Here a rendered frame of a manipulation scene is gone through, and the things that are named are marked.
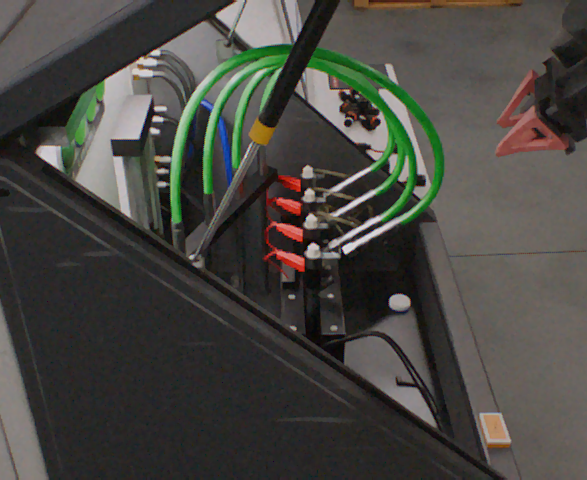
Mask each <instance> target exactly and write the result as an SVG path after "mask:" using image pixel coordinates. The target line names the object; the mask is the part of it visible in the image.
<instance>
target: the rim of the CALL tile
mask: <svg viewBox="0 0 587 480"><path fill-rule="evenodd" d="M484 415H492V416H500V419H501V422H502V425H503V428H504V431H505V435H506V438H507V440H490V436H489V433H488V429H487V425H486V422H485V418H484ZM479 416H480V418H481V421H482V425H483V428H484V431H485V436H486V439H487V443H488V444H510V442H511V441H510V438H509V435H508V432H507V429H506V426H505V423H504V420H503V416H502V414H492V413H479Z"/></svg>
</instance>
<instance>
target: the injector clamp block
mask: <svg viewBox="0 0 587 480"><path fill-rule="evenodd" d="M285 217H293V226H295V227H298V228H300V229H301V226H300V216H285ZM334 239H335V238H334V229H333V225H330V227H329V229H323V230H322V231H320V249H321V248H322V249H323V248H324V247H326V246H327V245H328V243H329V242H330V241H332V240H334ZM294 255H296V256H298V257H301V258H302V247H301V242H299V241H297V240H295V239H294ZM330 274H331V275H333V276H334V278H335V283H333V284H331V285H329V286H328V287H327V288H326V289H325V290H323V291H321V292H320V293H319V296H320V298H319V306H318V339H317V346H318V347H320V348H321V349H323V350H324V351H325V352H327V353H328V354H330V356H332V357H333V358H335V359H336V360H338V361H339V362H340V363H342V364H343V365H344V353H345V343H340V344H337V345H335V346H333V347H330V345H329V346H327V347H323V345H324V344H325V343H328V342H330V341H333V340H338V339H341V338H345V334H346V333H345V325H344V316H343V308H342V299H341V290H340V281H339V272H338V263H337V260H325V259H324V260H323V271H322V279H323V278H326V277H327V276H328V275H330ZM281 321H282V322H283V323H285V324H286V325H288V326H289V327H291V328H292V329H293V330H295V331H296V332H298V333H299V334H301V335H302V336H304V337H305V338H306V326H307V320H306V319H305V292H304V288H303V271H300V270H298V269H296V268H295V288H294V289H282V285H281Z"/></svg>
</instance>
